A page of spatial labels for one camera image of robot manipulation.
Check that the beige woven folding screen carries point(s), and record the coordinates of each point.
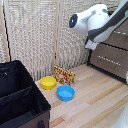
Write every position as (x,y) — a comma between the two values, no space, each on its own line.
(30,33)

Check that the dark brown drawer cabinet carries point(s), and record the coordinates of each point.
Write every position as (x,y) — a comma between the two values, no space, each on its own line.
(96,68)

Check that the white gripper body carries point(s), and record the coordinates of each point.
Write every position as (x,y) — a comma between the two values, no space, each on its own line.
(90,45)

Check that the white black Franka robot arm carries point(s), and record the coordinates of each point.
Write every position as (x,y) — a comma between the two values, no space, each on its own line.
(96,20)

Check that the black fabric storage box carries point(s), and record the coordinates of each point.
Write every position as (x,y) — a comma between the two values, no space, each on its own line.
(20,100)

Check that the red yellow patterned box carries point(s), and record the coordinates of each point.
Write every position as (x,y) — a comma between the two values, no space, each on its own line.
(65,76)

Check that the yellow bowl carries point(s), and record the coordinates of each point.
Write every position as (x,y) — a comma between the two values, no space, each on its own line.
(48,82)

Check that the blue bowl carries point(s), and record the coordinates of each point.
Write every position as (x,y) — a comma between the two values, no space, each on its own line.
(65,93)

